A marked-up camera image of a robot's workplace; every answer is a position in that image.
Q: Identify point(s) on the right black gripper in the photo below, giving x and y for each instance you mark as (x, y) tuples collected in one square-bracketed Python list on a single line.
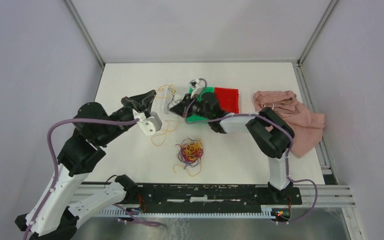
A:
[(182, 108)]

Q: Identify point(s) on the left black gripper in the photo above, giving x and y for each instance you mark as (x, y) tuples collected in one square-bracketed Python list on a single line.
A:
[(136, 101)]

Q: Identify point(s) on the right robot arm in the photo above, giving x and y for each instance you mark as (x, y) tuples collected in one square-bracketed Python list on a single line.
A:
[(273, 136)]

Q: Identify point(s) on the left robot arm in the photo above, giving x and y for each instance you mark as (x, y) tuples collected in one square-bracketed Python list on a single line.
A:
[(76, 146)]

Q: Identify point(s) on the green plastic bin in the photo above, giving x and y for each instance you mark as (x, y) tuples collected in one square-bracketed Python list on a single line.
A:
[(199, 111)]

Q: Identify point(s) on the clear plastic bin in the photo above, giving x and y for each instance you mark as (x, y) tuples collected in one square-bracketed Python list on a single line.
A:
[(167, 96)]

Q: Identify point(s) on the red plastic bin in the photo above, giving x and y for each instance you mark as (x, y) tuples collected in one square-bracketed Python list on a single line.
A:
[(228, 99)]

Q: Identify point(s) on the pink cloth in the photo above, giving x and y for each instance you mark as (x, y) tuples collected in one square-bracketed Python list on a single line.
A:
[(307, 125)]

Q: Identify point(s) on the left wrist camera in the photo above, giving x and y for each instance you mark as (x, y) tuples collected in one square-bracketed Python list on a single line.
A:
[(149, 122)]

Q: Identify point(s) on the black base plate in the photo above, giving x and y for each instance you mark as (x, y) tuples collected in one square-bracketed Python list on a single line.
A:
[(170, 198)]

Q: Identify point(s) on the white slotted cable duct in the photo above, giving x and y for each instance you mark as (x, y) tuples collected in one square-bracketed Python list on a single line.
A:
[(116, 212)]

